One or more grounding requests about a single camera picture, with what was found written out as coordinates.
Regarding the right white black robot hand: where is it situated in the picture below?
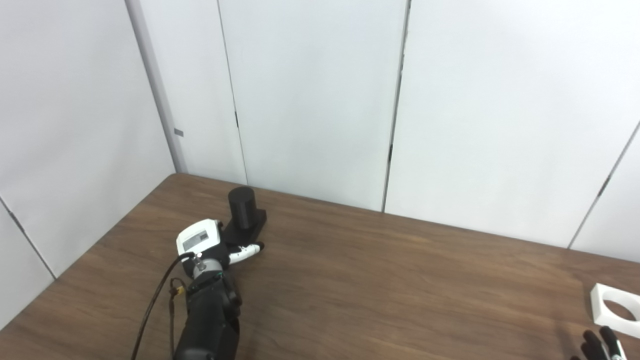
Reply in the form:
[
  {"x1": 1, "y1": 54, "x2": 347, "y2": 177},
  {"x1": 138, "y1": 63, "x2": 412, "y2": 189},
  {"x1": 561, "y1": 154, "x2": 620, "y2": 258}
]
[{"x1": 571, "y1": 326, "x2": 628, "y2": 360}]

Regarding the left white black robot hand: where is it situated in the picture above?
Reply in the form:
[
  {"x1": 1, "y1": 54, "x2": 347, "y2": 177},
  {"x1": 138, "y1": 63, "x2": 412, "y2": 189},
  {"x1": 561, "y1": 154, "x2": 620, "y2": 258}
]
[{"x1": 176, "y1": 219, "x2": 265, "y2": 281}]

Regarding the white square piece with hole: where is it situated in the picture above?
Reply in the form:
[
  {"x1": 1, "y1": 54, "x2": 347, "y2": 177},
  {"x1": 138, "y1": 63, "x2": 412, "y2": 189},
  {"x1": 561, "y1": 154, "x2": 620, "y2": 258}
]
[{"x1": 590, "y1": 283, "x2": 640, "y2": 339}]

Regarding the black peg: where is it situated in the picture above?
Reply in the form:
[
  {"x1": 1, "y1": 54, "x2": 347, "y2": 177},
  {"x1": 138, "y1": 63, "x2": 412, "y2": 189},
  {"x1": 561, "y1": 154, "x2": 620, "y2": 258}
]
[{"x1": 220, "y1": 186, "x2": 267, "y2": 248}]

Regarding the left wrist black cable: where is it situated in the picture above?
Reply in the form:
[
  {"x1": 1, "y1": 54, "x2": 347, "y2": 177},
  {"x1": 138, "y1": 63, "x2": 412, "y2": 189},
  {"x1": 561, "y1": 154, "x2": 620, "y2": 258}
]
[{"x1": 131, "y1": 252, "x2": 201, "y2": 360}]

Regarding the grey wall corner post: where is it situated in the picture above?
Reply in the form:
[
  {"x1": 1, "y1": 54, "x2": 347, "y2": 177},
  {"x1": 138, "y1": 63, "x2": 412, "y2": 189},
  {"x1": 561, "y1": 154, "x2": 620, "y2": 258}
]
[{"x1": 125, "y1": 0, "x2": 188, "y2": 175}]

